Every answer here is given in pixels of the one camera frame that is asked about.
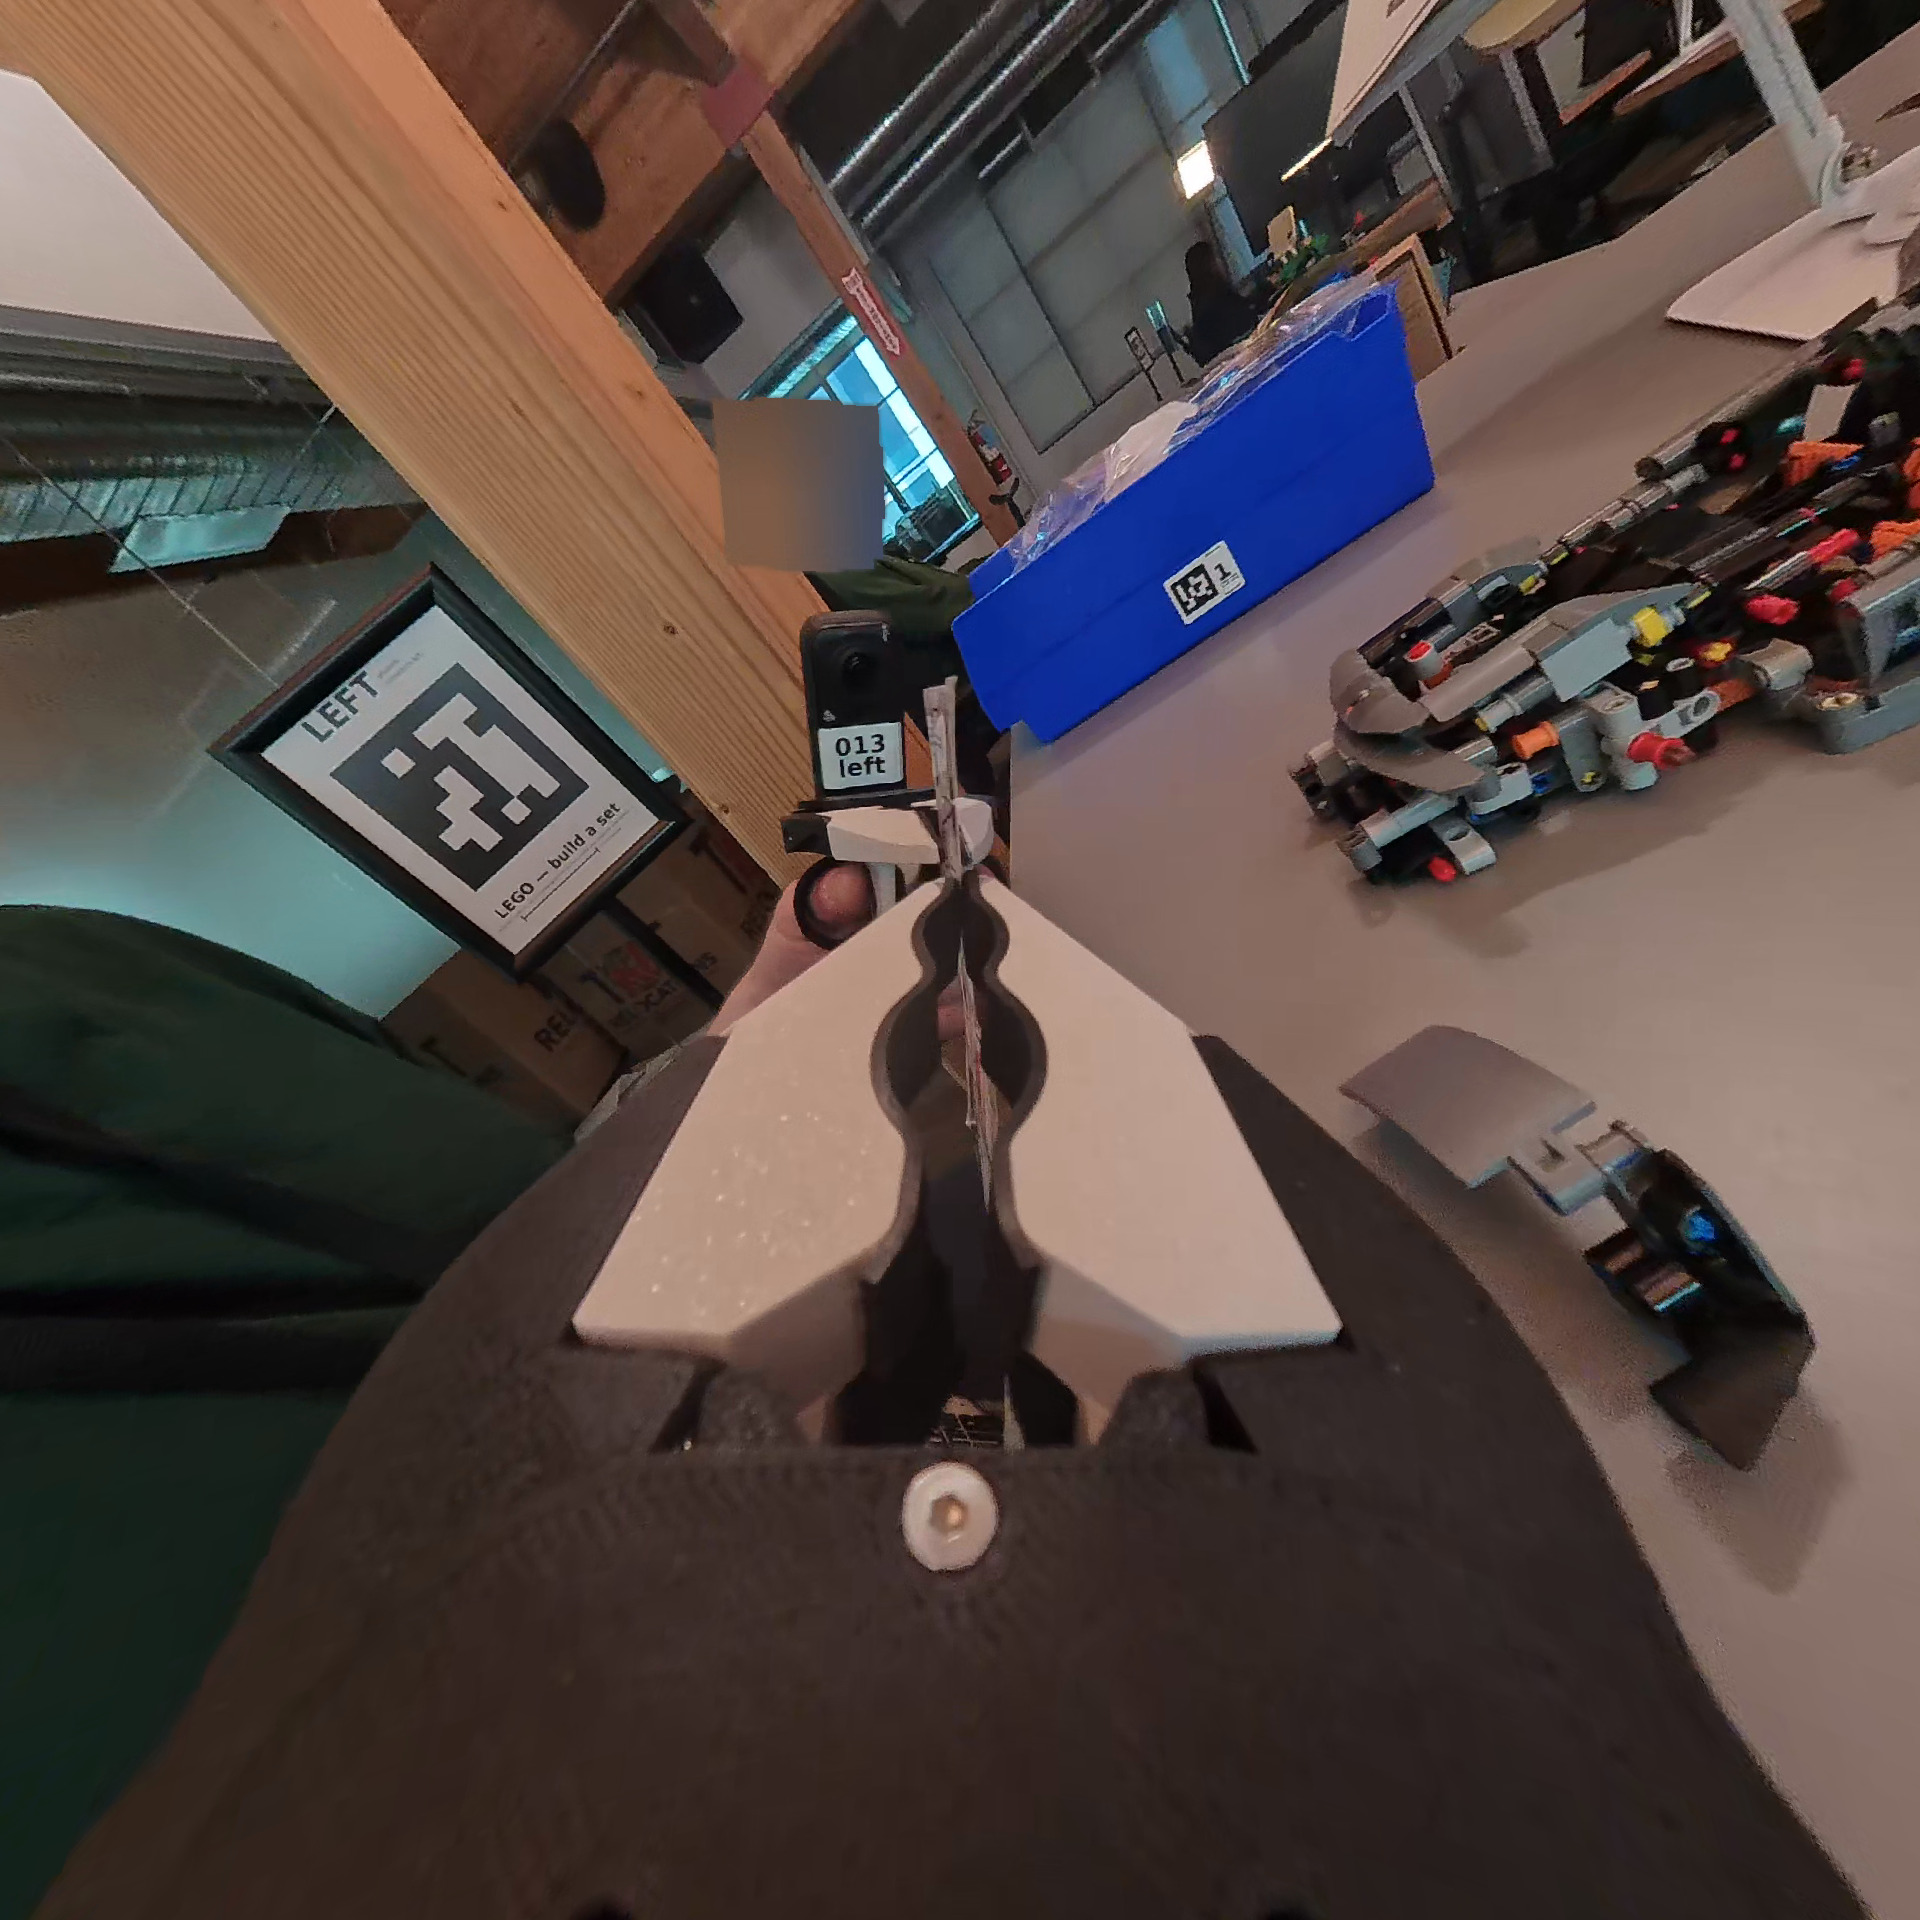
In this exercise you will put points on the cardboard box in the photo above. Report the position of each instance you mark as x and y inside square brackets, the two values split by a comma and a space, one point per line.
[510, 1037]
[676, 931]

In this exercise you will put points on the grey lego fender assembly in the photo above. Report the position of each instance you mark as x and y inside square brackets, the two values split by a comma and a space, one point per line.
[1471, 1096]

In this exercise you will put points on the grey lego car model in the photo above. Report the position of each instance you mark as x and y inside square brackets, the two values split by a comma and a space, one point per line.
[1575, 704]

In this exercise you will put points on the person's left hand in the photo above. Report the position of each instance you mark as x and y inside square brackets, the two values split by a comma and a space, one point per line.
[764, 967]

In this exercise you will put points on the black wall speaker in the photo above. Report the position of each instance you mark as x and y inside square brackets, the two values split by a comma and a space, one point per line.
[687, 307]

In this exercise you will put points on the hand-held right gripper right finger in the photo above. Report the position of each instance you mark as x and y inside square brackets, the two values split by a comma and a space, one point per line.
[1156, 1200]

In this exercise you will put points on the blue plastic bin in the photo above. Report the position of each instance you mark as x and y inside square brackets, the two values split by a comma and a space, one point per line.
[1277, 494]

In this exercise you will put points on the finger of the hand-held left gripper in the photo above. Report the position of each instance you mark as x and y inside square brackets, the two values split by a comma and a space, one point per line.
[976, 829]
[879, 838]

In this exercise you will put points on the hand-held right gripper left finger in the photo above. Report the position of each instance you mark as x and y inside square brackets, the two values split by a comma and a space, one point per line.
[735, 1200]

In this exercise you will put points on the wooden beam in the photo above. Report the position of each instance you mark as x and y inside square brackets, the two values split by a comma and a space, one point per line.
[450, 376]

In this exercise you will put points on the black framed marker sign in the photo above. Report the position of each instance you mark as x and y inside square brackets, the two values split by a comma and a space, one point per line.
[450, 765]

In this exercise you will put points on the red fire extinguisher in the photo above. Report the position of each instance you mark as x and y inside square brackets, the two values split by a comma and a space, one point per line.
[983, 451]

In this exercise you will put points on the clear plastic bag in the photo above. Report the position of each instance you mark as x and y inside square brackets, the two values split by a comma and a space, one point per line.
[1126, 451]

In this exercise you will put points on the person in green shirt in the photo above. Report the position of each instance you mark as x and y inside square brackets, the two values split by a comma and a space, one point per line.
[196, 1501]

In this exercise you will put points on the dark screen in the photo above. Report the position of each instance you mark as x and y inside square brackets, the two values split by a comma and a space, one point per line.
[1277, 150]

